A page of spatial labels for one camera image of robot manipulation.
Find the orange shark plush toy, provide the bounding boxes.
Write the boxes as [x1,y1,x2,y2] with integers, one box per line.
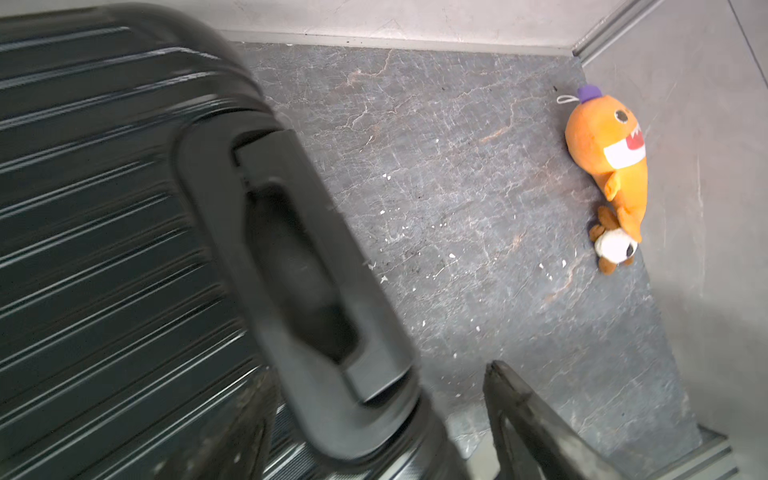
[556,84,648,275]

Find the black hard-shell suitcase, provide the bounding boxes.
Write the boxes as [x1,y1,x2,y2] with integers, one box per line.
[1,4,468,479]

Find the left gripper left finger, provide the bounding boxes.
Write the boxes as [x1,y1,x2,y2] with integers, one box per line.
[154,370,280,479]

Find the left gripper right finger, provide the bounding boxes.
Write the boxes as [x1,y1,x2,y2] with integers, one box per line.
[483,360,626,480]

